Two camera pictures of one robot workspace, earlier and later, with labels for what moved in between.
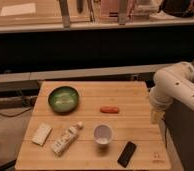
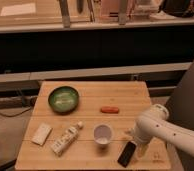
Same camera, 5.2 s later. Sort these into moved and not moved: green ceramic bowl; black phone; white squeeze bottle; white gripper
Moved: white gripper
Not moved: green ceramic bowl; black phone; white squeeze bottle
